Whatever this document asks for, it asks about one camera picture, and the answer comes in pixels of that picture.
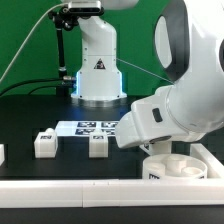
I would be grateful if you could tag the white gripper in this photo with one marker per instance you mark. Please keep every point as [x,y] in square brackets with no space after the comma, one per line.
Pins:
[147,120]

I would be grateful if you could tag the white round stool seat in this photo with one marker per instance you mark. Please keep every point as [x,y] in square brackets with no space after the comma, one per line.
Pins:
[173,167]

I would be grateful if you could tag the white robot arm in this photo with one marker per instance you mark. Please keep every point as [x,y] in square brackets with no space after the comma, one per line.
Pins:
[189,43]

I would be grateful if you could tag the white block at left edge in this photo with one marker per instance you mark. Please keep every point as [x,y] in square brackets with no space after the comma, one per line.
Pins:
[2,154]

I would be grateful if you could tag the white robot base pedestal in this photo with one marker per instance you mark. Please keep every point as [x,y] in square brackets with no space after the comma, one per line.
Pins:
[98,81]

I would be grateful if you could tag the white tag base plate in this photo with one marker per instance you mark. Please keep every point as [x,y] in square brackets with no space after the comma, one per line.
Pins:
[84,128]

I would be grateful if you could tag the white L-shaped obstacle frame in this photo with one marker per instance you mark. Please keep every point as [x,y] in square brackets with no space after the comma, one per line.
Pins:
[109,193]

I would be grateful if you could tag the grey depth camera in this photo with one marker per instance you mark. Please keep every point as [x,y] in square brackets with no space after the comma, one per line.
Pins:
[81,7]

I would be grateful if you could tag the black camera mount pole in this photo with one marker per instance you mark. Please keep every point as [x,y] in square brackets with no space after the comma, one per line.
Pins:
[63,21]

